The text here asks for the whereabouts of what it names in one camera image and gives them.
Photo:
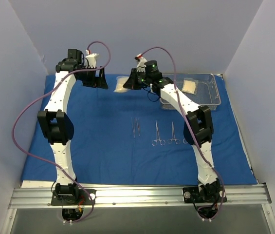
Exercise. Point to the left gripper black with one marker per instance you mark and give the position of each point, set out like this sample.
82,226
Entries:
92,75

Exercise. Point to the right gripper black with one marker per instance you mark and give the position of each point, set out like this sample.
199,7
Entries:
135,79

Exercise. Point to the white gauze pack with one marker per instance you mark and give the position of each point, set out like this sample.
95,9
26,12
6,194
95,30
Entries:
120,81
190,86

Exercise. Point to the steel scalpel handle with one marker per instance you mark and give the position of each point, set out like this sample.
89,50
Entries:
133,123

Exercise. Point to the metal mesh instrument tray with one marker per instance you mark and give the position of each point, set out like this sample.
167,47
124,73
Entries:
207,91

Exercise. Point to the blue surgical drape cloth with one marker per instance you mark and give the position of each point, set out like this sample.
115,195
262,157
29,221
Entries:
104,150

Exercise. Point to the steel scissors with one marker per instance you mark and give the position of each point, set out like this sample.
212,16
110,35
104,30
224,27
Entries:
173,138

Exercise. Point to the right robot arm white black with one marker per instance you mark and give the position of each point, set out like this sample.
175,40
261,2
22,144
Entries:
198,125

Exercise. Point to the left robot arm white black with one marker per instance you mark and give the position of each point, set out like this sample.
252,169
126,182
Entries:
57,127

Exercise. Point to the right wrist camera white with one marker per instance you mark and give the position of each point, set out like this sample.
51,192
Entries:
140,63

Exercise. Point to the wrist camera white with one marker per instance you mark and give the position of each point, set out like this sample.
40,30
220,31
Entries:
140,63
91,59

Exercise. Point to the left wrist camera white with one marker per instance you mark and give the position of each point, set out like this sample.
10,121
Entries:
91,59

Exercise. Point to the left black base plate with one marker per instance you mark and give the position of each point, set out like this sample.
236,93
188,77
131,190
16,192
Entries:
88,196

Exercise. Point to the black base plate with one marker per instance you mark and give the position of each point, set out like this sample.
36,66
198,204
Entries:
88,196
202,195

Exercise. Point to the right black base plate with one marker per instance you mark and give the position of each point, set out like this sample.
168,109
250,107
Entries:
202,195

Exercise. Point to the aluminium front rail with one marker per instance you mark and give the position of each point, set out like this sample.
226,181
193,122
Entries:
37,195

